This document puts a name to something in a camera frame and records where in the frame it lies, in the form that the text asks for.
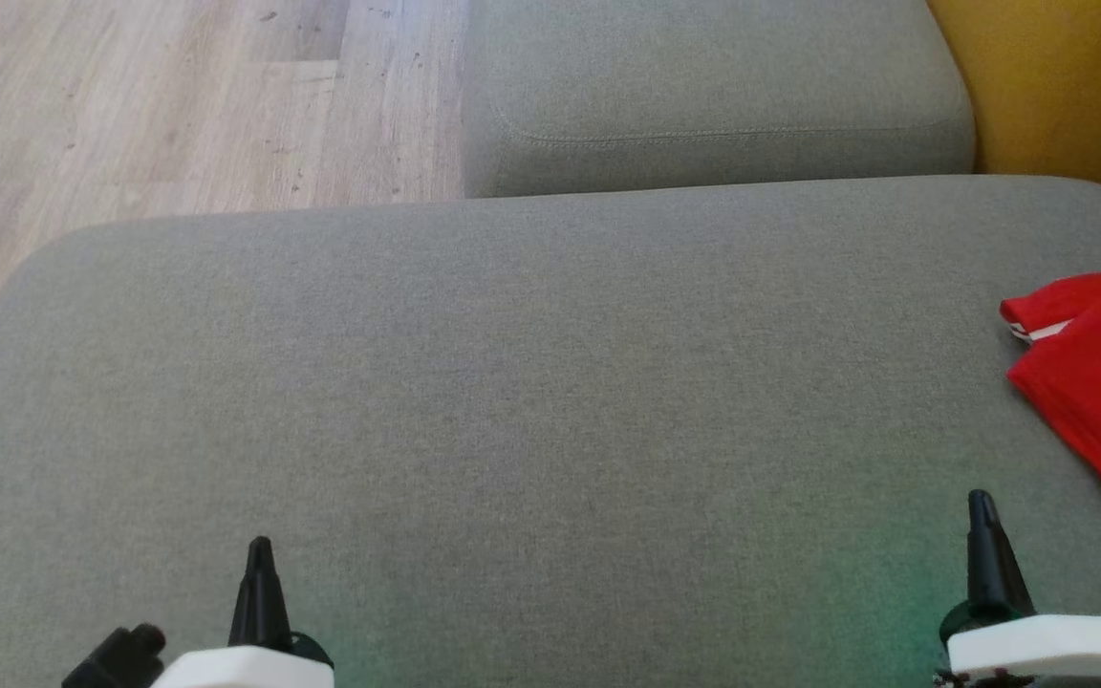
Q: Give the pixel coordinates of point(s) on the large yellow sofa backrest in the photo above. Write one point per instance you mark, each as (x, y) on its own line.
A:
(1067, 96)

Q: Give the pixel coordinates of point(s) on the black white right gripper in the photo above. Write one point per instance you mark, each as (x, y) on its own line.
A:
(1047, 648)

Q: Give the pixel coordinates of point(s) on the large grey sofa chaise cushion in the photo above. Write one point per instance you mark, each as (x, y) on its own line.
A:
(512, 382)

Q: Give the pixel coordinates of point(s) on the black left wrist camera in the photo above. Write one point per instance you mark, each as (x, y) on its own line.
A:
(116, 659)

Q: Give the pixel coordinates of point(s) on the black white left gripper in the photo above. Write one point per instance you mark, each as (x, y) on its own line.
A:
(245, 669)

